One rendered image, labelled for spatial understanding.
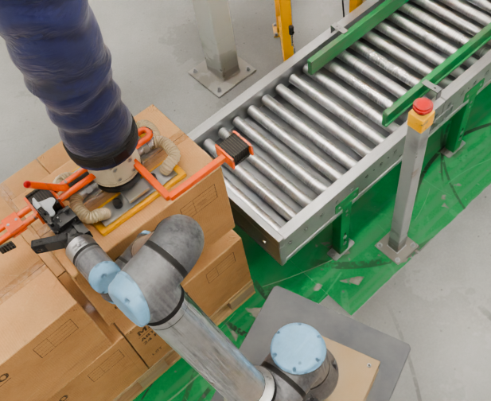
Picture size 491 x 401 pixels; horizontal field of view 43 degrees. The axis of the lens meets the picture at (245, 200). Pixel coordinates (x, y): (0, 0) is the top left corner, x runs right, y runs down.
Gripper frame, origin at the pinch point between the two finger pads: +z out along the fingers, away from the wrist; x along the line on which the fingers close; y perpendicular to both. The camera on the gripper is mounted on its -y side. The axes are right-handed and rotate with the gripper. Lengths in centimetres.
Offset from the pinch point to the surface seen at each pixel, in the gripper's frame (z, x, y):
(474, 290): -90, -120, 130
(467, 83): -34, -62, 179
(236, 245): -20, -68, 53
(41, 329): -19.5, -25.6, -22.1
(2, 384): -20, -36, -42
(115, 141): -11.1, 17.1, 28.2
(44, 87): -5.8, 43.3, 18.7
